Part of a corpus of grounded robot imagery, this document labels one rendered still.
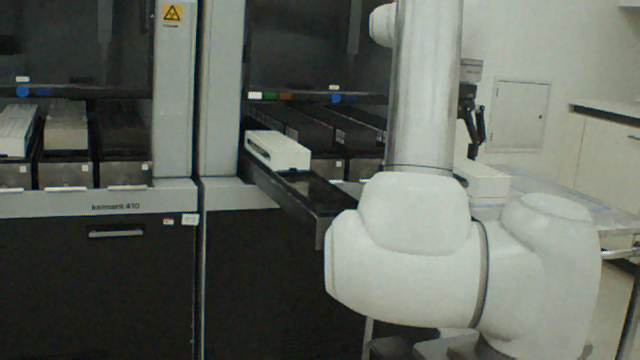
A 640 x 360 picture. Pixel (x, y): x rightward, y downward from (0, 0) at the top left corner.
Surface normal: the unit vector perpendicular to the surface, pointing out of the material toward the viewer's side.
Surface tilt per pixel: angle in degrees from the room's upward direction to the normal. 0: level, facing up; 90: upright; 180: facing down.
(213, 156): 90
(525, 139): 90
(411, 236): 69
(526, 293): 88
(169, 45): 90
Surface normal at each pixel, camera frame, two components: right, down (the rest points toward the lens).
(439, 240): 0.12, -0.18
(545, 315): -0.25, 0.23
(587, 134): -0.92, 0.02
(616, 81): 0.38, 0.25
